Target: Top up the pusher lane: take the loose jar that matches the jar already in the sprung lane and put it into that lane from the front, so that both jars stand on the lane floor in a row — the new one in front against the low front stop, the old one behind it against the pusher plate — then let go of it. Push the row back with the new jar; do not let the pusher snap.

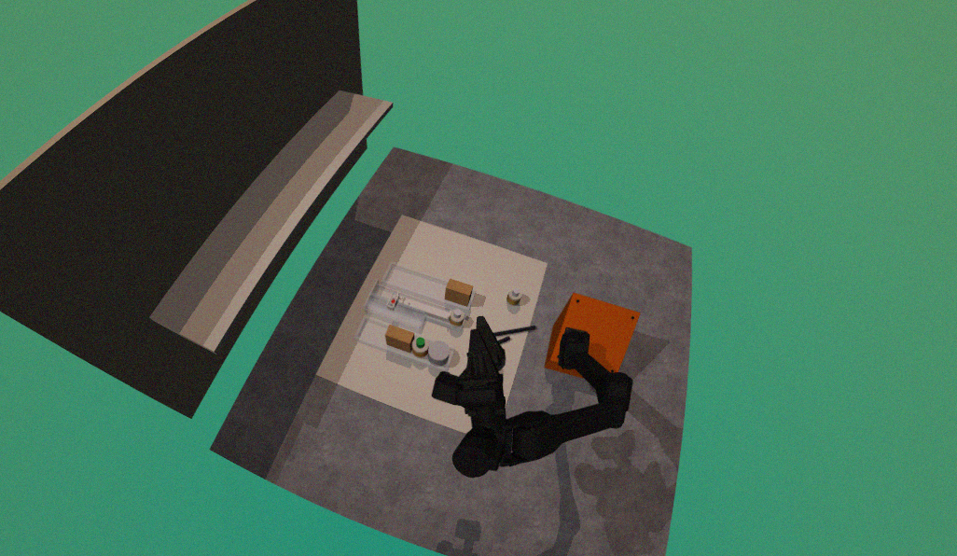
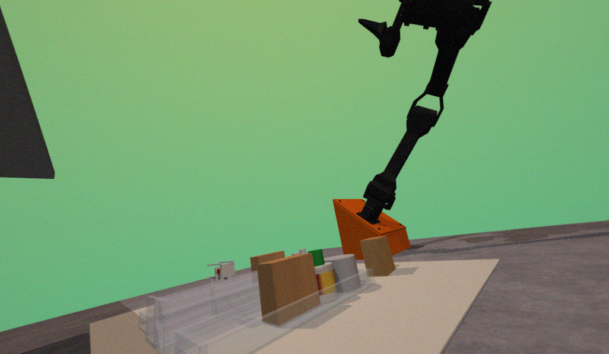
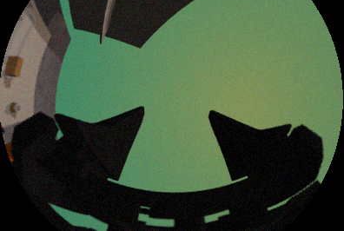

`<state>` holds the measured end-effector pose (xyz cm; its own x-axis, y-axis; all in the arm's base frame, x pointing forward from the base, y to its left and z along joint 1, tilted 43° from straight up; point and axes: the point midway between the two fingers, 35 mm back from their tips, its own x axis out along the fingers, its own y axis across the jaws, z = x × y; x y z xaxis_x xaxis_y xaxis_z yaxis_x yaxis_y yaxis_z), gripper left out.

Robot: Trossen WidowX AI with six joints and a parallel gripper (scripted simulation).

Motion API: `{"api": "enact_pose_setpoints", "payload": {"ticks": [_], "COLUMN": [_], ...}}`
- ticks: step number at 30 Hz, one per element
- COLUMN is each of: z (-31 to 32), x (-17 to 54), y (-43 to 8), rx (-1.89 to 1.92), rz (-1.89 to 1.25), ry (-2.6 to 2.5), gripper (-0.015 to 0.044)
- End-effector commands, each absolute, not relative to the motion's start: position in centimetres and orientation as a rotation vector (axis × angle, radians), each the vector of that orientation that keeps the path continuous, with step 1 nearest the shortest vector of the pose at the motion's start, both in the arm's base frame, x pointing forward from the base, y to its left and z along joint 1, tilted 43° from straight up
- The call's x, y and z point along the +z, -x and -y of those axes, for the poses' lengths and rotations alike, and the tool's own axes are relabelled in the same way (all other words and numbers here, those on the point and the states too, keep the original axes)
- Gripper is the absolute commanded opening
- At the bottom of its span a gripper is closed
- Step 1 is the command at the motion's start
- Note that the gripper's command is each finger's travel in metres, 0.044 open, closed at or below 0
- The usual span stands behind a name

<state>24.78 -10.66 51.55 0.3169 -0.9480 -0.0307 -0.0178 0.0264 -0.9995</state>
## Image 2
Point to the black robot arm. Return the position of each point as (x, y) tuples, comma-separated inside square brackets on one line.
[(456, 22)]

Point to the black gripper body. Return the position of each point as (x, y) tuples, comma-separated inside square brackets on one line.
[(391, 36)]

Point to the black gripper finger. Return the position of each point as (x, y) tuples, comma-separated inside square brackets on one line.
[(376, 28)]

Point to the grey cylinder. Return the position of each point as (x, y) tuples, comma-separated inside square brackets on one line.
[(344, 266)]

